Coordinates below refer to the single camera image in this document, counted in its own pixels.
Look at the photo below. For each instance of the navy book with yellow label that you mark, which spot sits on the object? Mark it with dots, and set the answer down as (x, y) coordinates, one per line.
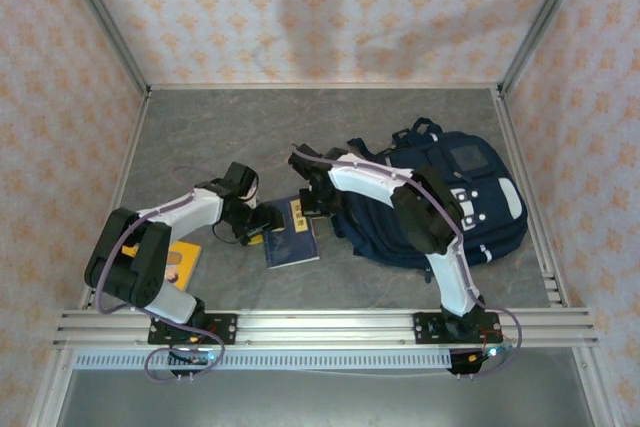
(292, 242)

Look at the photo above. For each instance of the yellow cartoon book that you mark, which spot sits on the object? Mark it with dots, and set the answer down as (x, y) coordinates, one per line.
(182, 267)

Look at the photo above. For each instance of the navy blue student backpack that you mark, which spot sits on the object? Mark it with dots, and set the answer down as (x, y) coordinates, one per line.
(490, 227)

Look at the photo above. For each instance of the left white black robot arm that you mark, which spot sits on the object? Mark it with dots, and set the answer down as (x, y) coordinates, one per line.
(185, 212)

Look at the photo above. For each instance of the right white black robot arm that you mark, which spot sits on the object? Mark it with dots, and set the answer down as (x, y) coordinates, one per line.
(370, 182)

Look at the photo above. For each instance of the small circuit board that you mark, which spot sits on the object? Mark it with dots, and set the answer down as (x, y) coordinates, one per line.
(197, 358)
(475, 359)

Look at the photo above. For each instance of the grey metal sheet panel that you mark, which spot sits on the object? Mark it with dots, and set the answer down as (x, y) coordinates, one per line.
(325, 397)

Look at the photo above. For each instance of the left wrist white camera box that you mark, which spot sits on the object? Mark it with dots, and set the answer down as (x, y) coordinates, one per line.
(251, 187)

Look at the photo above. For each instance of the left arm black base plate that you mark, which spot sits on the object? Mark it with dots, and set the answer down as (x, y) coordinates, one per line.
(225, 329)

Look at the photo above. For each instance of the aluminium table end rail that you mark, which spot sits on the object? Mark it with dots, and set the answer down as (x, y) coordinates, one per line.
(200, 86)

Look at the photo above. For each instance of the aluminium mounting rail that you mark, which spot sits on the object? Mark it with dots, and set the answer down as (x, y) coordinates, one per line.
(325, 327)

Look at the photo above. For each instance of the aluminium table side rail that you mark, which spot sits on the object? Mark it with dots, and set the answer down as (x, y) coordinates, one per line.
(129, 147)
(515, 147)

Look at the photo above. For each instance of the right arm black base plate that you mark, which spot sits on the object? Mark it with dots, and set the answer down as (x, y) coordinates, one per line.
(425, 328)

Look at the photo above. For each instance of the aluminium frame post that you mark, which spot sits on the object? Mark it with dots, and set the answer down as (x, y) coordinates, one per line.
(108, 22)
(540, 22)

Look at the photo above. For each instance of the aluminium frame leg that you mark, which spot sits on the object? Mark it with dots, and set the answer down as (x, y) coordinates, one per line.
(52, 387)
(597, 387)

